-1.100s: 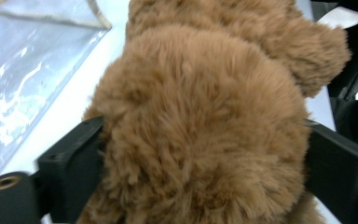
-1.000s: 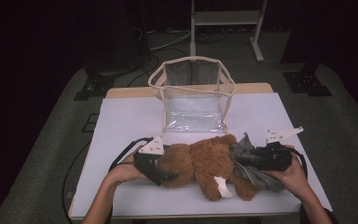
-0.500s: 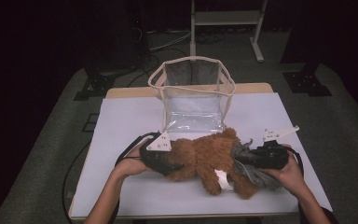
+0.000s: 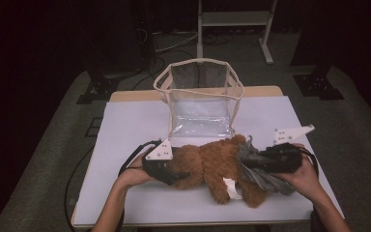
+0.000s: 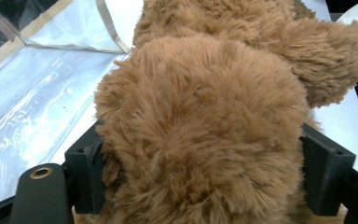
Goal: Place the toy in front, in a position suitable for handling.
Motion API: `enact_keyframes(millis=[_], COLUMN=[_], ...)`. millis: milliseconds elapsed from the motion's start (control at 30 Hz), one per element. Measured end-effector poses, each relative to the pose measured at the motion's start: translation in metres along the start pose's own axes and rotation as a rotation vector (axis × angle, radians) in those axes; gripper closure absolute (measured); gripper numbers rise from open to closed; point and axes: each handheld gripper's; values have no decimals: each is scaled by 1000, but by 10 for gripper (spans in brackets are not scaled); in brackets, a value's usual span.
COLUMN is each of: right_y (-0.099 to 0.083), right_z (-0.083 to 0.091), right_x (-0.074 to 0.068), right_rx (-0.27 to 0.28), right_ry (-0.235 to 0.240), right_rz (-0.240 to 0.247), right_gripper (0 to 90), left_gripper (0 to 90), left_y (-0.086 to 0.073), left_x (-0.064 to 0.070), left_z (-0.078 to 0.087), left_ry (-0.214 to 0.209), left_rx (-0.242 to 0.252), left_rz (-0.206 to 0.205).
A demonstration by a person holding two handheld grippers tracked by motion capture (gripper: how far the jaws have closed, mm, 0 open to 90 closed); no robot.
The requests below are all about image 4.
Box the grey cloth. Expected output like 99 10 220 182
236 134 297 196

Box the hand-held gripper cable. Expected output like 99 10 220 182
118 139 163 178
299 146 320 181

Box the black floor cable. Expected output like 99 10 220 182
131 55 168 91

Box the brown teddy bear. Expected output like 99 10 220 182
165 133 269 209

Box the long black cable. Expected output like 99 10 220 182
65 146 95 232

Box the left hand-held gripper cable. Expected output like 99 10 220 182
118 139 163 178

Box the clear bag with beige trim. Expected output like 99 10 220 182
153 57 245 139

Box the right hand-held gripper cable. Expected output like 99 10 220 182
299 146 320 181

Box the person's left hand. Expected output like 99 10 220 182
115 154 157 191

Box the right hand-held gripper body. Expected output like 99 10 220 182
260 124 316 174

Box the white metal stand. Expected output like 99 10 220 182
196 0 278 66

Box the black stand base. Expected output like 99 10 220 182
292 64 346 101
75 57 122 105

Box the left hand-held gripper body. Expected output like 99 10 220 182
141 138 182 187

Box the white floor cable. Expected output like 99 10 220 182
154 31 199 54

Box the person's right hand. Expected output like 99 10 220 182
274 143 322 203

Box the white table cover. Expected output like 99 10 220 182
71 95 346 226

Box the wooden table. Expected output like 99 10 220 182
71 85 346 228

